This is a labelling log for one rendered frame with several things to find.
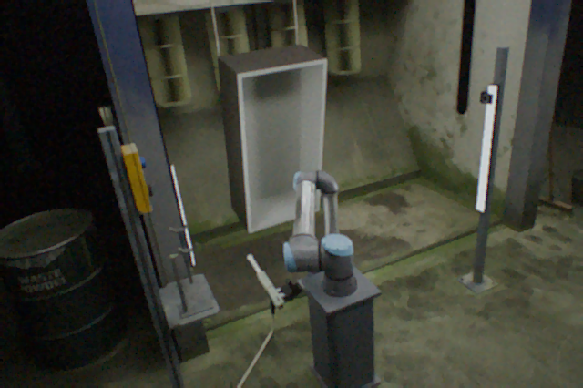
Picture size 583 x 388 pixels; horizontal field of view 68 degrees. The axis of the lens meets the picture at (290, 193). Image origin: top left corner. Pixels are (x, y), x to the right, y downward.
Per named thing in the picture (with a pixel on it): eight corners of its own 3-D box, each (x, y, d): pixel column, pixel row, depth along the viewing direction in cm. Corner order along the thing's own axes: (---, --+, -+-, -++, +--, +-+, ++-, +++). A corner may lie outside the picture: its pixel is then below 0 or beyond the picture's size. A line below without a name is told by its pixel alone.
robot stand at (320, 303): (382, 383, 244) (381, 291, 217) (334, 406, 233) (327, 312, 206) (352, 348, 269) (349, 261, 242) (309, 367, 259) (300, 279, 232)
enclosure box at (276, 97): (231, 208, 344) (217, 56, 274) (298, 188, 366) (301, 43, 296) (248, 233, 318) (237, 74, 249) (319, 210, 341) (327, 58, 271)
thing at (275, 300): (284, 325, 274) (284, 301, 261) (278, 328, 272) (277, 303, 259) (253, 275, 309) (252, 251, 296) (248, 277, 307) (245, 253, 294)
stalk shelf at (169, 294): (158, 291, 212) (158, 288, 211) (203, 276, 219) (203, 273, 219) (169, 330, 186) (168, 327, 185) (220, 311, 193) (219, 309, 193)
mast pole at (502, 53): (472, 281, 316) (496, 46, 247) (476, 280, 318) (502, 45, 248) (476, 285, 312) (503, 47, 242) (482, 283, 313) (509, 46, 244)
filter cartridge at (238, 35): (252, 107, 380) (239, 4, 343) (213, 108, 386) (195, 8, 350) (260, 96, 412) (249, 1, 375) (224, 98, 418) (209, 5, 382)
